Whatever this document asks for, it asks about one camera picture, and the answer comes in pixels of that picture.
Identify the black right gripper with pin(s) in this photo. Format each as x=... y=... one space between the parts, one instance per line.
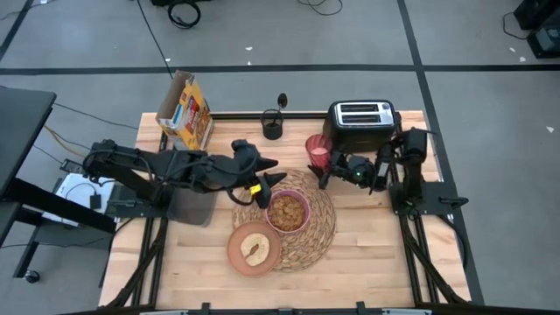
x=356 y=170

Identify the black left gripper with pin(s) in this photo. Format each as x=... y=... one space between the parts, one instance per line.
x=232 y=168

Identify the red cup with pink drink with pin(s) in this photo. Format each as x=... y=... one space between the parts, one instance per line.
x=318 y=151

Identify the pink bowl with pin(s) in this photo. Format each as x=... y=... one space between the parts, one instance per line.
x=289 y=192

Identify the metal spoon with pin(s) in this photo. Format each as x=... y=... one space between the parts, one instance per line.
x=282 y=100

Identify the toasted bagel half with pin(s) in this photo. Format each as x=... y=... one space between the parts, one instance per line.
x=260 y=251

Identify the orange plate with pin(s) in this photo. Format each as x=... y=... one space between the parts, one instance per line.
x=236 y=262

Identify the yellow raisin bran cereal box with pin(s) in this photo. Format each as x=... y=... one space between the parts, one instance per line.
x=188 y=118

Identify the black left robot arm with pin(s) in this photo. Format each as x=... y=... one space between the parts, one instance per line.
x=140 y=166

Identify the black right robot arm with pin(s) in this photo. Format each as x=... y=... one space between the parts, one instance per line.
x=411 y=166

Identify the black utensil holder cup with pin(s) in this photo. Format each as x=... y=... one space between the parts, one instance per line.
x=272 y=132

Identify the brown cereal flakes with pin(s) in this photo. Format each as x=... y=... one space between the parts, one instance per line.
x=286 y=213

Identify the round woven placemat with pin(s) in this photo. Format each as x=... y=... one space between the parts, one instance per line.
x=319 y=227

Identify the black and silver toaster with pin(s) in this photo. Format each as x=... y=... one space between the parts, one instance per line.
x=359 y=135

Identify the grey plastic tray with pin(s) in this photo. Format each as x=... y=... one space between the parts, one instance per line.
x=192 y=212

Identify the black power adapter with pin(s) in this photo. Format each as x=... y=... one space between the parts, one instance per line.
x=95 y=201

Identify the white box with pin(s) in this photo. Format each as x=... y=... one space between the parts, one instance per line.
x=76 y=199

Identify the black desk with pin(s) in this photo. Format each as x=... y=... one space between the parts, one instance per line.
x=22 y=122

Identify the black caster wheel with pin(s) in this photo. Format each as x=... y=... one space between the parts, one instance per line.
x=32 y=276

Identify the black box grey panel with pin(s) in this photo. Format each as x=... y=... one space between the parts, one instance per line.
x=544 y=41

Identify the black equipment box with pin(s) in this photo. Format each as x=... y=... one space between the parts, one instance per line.
x=538 y=13

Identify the black aluminium table frame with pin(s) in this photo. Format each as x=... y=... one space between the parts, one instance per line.
x=302 y=115

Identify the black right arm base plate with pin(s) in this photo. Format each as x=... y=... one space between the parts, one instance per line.
x=442 y=203

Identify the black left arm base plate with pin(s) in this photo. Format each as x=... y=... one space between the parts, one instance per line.
x=127 y=212

